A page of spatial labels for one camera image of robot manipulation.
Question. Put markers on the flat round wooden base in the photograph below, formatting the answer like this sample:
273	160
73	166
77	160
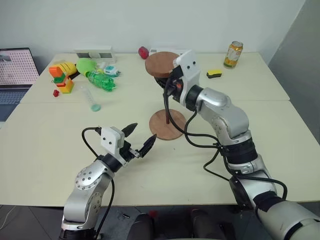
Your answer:
162	127

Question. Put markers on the dark red wooden pole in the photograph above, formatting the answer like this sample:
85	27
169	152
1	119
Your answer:
167	118

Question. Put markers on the open laptop computer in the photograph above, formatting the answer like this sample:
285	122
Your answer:
13	72

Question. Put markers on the yellow and black sponge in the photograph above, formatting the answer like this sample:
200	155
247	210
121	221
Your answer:
214	73

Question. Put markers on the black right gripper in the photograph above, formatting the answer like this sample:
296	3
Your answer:
175	86

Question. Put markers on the dark rounded shape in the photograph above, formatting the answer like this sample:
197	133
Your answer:
146	226

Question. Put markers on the red plastic object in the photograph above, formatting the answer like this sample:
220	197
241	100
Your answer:
143	52

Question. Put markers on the green plastic bottle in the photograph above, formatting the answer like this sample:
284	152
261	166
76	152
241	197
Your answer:
100	80

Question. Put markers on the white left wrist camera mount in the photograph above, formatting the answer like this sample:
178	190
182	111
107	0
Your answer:
110	140

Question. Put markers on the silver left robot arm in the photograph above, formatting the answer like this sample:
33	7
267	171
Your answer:
85	182

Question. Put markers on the clear syringe with green base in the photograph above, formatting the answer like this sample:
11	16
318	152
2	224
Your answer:
90	98

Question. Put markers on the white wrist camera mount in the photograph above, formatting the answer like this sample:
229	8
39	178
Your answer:
188	67
110	140

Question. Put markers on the yellow drink can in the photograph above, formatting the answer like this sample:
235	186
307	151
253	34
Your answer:
233	55

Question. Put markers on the small white and teal gadget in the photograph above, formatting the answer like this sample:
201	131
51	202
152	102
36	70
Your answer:
110	70

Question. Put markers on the thick round wooden disc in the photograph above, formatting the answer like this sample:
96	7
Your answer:
160	63

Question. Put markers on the white box with dark panels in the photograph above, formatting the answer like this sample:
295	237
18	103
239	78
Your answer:
96	53

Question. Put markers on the small red block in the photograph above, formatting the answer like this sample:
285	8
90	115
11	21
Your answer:
56	93

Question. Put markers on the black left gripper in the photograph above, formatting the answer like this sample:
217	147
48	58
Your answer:
127	151

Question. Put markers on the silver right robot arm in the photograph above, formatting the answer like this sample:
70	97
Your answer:
225	120

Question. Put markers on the colourful building block tower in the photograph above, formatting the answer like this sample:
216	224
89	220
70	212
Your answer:
62	80

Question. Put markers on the light green toy pear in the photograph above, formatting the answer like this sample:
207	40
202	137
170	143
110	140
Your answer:
85	65

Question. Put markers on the yellow striped toy banana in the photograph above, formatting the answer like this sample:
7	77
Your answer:
67	67

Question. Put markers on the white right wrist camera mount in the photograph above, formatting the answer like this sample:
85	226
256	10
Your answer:
188	67

